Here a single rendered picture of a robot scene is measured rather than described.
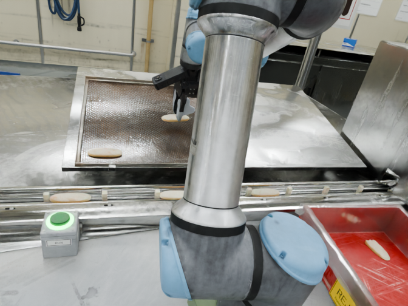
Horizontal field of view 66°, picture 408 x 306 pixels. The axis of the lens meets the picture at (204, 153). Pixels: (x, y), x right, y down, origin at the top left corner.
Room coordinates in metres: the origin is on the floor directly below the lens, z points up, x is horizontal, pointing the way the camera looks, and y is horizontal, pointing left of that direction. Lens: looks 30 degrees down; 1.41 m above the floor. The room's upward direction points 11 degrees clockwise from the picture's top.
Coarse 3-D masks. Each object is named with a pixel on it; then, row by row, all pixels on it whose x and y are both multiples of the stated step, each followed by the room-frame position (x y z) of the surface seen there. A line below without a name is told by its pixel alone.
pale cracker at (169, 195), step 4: (164, 192) 0.70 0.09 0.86; (168, 192) 0.70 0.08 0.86; (172, 192) 0.71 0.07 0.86; (176, 192) 0.71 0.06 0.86; (180, 192) 0.71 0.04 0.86; (160, 196) 0.69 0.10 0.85; (164, 196) 0.69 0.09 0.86; (168, 196) 0.69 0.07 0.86; (172, 196) 0.69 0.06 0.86; (176, 196) 0.70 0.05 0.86; (180, 196) 0.70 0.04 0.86
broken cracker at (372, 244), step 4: (368, 240) 0.69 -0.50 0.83; (372, 240) 0.70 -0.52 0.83; (368, 244) 0.68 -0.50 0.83; (372, 244) 0.68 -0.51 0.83; (376, 244) 0.69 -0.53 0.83; (372, 248) 0.67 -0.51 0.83; (376, 248) 0.67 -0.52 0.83; (380, 248) 0.67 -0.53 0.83; (376, 252) 0.66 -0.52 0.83; (380, 252) 0.66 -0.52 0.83; (384, 252) 0.66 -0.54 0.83; (380, 256) 0.65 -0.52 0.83; (384, 256) 0.65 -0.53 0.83; (388, 256) 0.65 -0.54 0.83
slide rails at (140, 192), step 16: (32, 192) 0.61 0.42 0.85; (64, 192) 0.63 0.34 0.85; (80, 192) 0.65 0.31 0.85; (96, 192) 0.66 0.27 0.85; (112, 192) 0.67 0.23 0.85; (128, 192) 0.68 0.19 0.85; (144, 192) 0.70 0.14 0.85; (160, 192) 0.71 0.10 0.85; (240, 192) 0.79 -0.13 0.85; (352, 192) 0.91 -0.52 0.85; (368, 192) 0.93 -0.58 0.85; (384, 192) 0.95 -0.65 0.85
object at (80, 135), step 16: (96, 80) 1.17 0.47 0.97; (112, 80) 1.20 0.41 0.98; (128, 80) 1.22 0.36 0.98; (144, 80) 1.24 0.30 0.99; (112, 96) 1.09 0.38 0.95; (144, 96) 1.15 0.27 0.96; (128, 112) 1.02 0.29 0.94; (160, 112) 1.07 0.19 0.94; (80, 128) 0.87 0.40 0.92; (96, 128) 0.89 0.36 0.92; (128, 128) 0.93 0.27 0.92; (144, 128) 0.95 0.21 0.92; (176, 128) 1.00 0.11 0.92; (80, 144) 0.79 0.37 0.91; (96, 144) 0.81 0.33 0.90; (160, 144) 0.89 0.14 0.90; (176, 144) 0.90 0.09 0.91; (80, 160) 0.73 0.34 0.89; (96, 160) 0.75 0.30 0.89
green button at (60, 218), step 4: (56, 212) 0.50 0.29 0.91; (60, 212) 0.50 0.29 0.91; (64, 212) 0.51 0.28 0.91; (52, 216) 0.49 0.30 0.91; (56, 216) 0.49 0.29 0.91; (60, 216) 0.49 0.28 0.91; (64, 216) 0.50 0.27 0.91; (68, 216) 0.50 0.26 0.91; (52, 220) 0.48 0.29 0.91; (56, 220) 0.48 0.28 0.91; (60, 220) 0.48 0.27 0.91; (64, 220) 0.48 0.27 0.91; (68, 220) 0.49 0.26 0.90; (52, 224) 0.47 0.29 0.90; (56, 224) 0.47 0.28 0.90; (60, 224) 0.47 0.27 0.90; (64, 224) 0.48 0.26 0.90
